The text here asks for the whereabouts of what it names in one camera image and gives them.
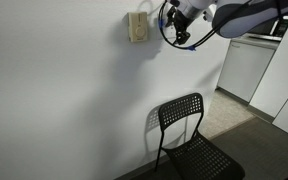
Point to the grey countertop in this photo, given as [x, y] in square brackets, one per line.
[260, 40]

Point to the beige wall light switch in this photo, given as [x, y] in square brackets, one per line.
[138, 28]

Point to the white tall cabinet panel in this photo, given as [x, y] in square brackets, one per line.
[280, 76]

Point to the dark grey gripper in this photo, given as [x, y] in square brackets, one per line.
[185, 15]

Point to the black countertop appliance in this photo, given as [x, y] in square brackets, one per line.
[282, 28]

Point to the black perforated metal chair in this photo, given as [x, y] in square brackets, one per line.
[200, 160]

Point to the white low cabinet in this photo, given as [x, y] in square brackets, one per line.
[244, 70]

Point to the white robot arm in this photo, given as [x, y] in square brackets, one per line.
[250, 20]

